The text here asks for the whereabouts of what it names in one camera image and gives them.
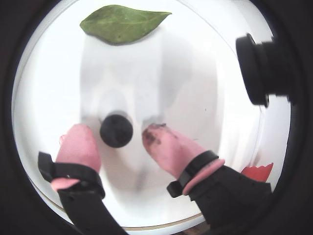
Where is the pink-covered gripper finger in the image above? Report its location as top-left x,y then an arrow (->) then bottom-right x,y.
142,123 -> 272,230
38,123 -> 128,235

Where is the white paper sheet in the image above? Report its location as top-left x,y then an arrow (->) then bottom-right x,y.
12,0 -> 266,228

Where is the large green leaf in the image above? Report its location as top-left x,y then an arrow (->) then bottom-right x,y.
79,4 -> 173,46

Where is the red collapsible silicone cup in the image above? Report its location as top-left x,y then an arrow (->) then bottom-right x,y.
241,163 -> 274,182

